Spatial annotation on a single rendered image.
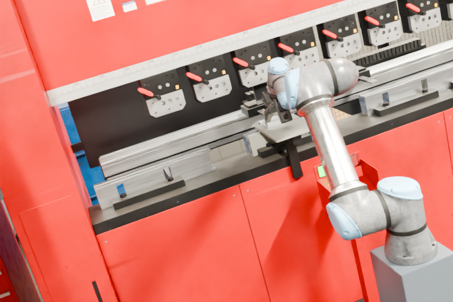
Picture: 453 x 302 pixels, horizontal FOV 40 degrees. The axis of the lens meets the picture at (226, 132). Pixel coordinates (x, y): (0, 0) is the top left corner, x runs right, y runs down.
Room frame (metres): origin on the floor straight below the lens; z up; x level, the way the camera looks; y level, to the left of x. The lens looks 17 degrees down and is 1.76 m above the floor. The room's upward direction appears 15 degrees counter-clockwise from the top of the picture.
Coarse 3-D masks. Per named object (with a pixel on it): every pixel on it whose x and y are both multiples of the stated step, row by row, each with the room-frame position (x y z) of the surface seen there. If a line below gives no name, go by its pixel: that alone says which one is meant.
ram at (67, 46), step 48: (48, 0) 2.35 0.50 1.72; (144, 0) 2.42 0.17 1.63; (192, 0) 2.46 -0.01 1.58; (240, 0) 2.50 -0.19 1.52; (288, 0) 2.54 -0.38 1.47; (336, 0) 2.58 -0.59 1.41; (384, 0) 2.63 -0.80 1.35; (48, 48) 2.33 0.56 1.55; (96, 48) 2.37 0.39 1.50; (144, 48) 2.41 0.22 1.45; (240, 48) 2.49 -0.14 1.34; (48, 96) 2.32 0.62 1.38
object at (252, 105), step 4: (252, 100) 2.79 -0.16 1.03; (244, 104) 2.78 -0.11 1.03; (248, 104) 2.74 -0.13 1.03; (252, 104) 2.72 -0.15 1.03; (256, 104) 2.72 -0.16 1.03; (260, 104) 2.73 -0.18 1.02; (264, 104) 2.72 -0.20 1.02; (244, 108) 2.75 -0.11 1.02; (248, 108) 2.72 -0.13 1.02; (252, 108) 2.71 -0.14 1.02; (256, 108) 2.71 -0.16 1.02; (260, 108) 2.72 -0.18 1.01; (264, 108) 2.72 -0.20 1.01; (244, 112) 2.76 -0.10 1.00; (248, 112) 2.70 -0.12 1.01; (252, 112) 2.71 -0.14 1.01; (256, 112) 2.71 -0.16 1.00; (260, 112) 2.67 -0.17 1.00; (248, 116) 2.71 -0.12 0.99; (252, 116) 2.71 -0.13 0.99
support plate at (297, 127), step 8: (296, 120) 2.43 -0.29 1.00; (304, 120) 2.40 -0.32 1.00; (256, 128) 2.48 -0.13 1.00; (264, 128) 2.44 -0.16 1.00; (272, 128) 2.41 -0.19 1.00; (280, 128) 2.38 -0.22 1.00; (288, 128) 2.36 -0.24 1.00; (296, 128) 2.33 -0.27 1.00; (304, 128) 2.30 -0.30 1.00; (272, 136) 2.31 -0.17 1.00; (280, 136) 2.28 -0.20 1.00; (288, 136) 2.26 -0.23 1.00
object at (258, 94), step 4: (260, 84) 2.53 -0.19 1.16; (264, 84) 2.53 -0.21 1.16; (256, 88) 2.52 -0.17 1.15; (260, 88) 2.53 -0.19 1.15; (264, 88) 2.53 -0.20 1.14; (256, 92) 2.52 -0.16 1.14; (260, 92) 2.53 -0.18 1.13; (256, 96) 2.52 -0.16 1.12; (260, 96) 2.52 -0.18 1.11; (256, 100) 2.53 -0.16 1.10; (260, 100) 2.53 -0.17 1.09
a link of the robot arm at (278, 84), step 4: (280, 76) 2.23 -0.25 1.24; (284, 76) 2.22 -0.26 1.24; (276, 80) 2.22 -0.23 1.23; (280, 80) 2.21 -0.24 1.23; (272, 84) 2.24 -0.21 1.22; (276, 84) 2.21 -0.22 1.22; (280, 84) 2.20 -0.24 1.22; (276, 88) 2.21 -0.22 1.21; (280, 88) 2.19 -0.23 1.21; (284, 88) 2.18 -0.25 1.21; (276, 92) 2.20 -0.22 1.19; (280, 92) 2.18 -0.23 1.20; (284, 92) 2.17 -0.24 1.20; (280, 96) 2.17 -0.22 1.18; (284, 96) 2.16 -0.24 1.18; (280, 100) 2.17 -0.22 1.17; (284, 100) 2.15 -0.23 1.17; (284, 104) 2.16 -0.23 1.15; (288, 104) 2.16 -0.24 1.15; (284, 108) 2.17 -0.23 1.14; (288, 108) 2.18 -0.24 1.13
